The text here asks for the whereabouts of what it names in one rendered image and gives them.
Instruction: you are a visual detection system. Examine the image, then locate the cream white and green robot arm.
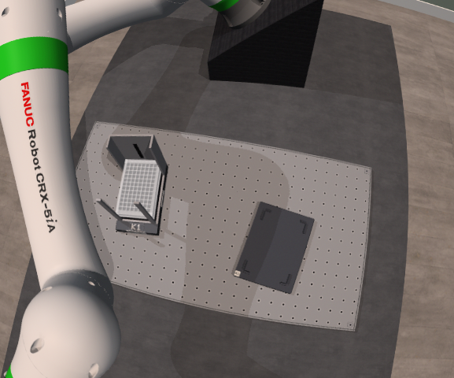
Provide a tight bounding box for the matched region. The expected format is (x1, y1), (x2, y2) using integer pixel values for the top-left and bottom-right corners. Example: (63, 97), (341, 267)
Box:
(0, 0), (189, 378)

